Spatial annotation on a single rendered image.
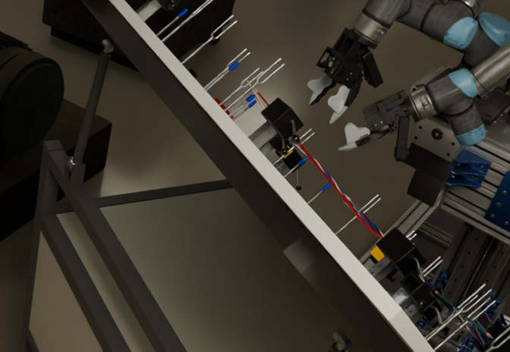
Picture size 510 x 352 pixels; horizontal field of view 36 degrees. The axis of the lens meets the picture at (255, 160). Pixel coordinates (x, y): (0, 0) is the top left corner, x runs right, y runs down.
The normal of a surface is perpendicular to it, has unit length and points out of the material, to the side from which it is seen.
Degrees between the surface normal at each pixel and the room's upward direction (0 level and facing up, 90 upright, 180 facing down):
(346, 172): 0
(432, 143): 90
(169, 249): 0
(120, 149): 0
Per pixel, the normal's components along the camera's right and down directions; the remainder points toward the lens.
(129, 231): 0.24, -0.82
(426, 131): -0.53, 0.35
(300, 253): -0.42, -0.50
